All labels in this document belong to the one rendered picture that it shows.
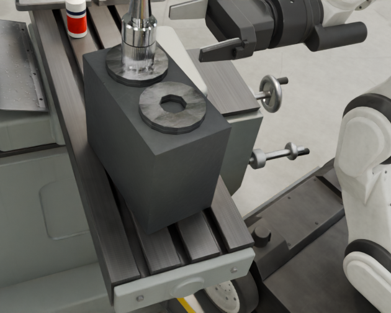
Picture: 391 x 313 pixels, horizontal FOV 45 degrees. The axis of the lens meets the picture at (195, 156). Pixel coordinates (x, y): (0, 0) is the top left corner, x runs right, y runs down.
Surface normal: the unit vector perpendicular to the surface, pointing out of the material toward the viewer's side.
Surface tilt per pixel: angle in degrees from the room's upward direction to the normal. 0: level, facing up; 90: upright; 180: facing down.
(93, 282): 0
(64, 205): 90
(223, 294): 90
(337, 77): 0
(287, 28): 76
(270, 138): 0
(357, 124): 90
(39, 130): 90
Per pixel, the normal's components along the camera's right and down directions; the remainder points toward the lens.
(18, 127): 0.36, 0.73
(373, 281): -0.76, 0.42
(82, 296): 0.13, -0.66
